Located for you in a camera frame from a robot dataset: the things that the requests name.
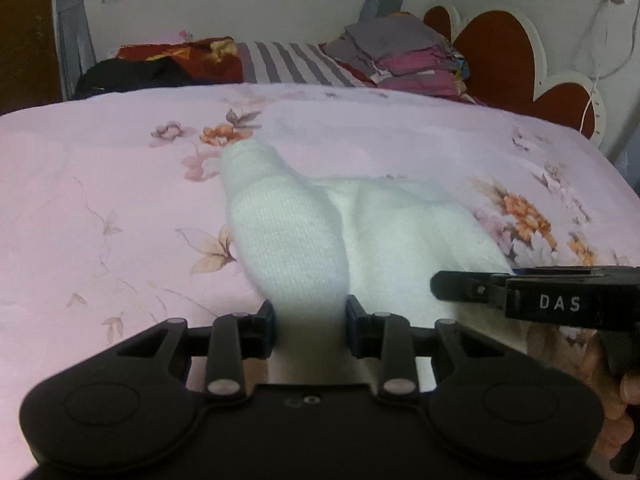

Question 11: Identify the white knitted garment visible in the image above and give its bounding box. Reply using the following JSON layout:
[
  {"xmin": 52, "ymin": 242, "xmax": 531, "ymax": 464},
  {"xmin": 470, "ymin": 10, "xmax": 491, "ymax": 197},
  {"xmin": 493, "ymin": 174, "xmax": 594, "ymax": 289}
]
[{"xmin": 221, "ymin": 140, "xmax": 526, "ymax": 384}]

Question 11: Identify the stack of folded clothes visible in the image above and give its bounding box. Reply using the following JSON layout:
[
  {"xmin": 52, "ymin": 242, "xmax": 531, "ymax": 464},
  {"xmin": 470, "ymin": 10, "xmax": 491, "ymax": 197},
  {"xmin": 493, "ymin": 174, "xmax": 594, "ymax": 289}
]
[{"xmin": 321, "ymin": 13, "xmax": 473, "ymax": 103}]

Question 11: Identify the right hand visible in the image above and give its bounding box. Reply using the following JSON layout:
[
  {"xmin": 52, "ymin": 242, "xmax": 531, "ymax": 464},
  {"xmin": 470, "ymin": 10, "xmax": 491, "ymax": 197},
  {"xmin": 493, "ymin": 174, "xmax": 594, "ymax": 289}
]
[{"xmin": 526, "ymin": 324, "xmax": 639, "ymax": 460}]

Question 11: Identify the pink floral bed sheet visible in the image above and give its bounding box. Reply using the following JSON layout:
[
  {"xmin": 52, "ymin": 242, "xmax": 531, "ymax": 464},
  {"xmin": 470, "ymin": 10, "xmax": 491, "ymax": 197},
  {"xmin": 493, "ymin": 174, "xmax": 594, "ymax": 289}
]
[{"xmin": 1, "ymin": 84, "xmax": 639, "ymax": 479}]

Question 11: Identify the red heart-shaped headboard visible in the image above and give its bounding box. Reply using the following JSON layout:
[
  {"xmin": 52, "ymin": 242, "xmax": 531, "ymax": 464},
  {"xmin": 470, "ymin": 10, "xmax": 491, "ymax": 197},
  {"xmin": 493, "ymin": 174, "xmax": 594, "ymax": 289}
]
[{"xmin": 423, "ymin": 3, "xmax": 608, "ymax": 146}]

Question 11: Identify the grey striped pillow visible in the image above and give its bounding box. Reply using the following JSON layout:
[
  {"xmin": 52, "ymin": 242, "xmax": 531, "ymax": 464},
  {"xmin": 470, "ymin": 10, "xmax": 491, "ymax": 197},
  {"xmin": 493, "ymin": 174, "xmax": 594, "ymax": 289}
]
[{"xmin": 238, "ymin": 41, "xmax": 366, "ymax": 88}]

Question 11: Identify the red patterned blanket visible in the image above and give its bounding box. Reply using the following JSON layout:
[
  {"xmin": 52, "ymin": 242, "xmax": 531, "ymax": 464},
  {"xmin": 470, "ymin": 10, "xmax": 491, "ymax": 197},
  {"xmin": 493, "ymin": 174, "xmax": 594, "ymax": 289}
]
[{"xmin": 116, "ymin": 37, "xmax": 244, "ymax": 84}]

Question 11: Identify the black cloth bundle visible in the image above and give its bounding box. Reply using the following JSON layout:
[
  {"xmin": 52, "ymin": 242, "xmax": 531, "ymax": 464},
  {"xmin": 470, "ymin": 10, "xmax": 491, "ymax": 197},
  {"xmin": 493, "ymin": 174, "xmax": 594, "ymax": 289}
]
[{"xmin": 73, "ymin": 58, "xmax": 194, "ymax": 100}]

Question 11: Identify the grey left curtain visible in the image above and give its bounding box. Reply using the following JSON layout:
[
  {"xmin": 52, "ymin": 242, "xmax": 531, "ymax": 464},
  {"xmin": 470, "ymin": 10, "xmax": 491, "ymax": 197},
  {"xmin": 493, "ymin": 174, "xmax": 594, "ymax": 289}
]
[{"xmin": 52, "ymin": 0, "xmax": 96, "ymax": 100}]

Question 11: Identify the brown wooden door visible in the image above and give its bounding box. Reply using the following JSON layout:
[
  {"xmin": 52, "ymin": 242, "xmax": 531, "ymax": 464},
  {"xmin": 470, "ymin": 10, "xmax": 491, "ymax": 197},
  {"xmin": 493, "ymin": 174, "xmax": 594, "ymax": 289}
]
[{"xmin": 1, "ymin": 0, "xmax": 62, "ymax": 114}]

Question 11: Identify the white cable on wall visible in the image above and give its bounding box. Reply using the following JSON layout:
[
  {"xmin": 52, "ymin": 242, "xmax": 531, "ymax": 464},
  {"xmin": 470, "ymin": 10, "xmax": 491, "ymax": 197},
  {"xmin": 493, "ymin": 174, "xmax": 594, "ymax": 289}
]
[{"xmin": 577, "ymin": 0, "xmax": 640, "ymax": 134}]

